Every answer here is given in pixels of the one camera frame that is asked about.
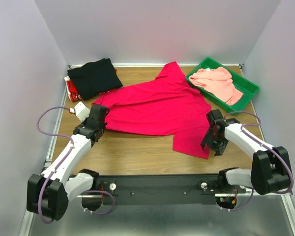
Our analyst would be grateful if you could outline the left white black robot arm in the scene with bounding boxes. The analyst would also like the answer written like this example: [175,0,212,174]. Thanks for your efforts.
[27,102,112,224]

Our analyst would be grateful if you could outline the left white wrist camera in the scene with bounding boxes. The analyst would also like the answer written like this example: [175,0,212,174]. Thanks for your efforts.
[69,102,90,122]

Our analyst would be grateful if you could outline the salmon pink t shirt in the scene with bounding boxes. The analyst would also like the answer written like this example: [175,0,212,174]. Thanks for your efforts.
[188,67,243,106]

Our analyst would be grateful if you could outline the magenta t shirt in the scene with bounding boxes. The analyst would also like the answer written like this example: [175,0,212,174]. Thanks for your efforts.
[93,62,211,159]

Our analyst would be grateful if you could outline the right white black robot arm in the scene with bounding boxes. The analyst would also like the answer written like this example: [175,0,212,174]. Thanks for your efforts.
[201,110,294,195]

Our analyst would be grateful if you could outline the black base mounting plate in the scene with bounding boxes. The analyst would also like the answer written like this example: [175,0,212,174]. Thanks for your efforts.
[71,174,247,207]

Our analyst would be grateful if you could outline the green plastic bin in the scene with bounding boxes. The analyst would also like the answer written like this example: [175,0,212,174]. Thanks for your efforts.
[186,57,259,112]

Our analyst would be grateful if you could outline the aluminium frame rail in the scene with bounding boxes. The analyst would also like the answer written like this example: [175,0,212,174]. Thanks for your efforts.
[29,175,293,197]

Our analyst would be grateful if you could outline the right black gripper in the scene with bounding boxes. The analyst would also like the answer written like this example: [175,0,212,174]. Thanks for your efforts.
[200,127,230,156]

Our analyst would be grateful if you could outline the black folded t shirt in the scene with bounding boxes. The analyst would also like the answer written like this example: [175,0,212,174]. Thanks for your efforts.
[67,58,123,100]

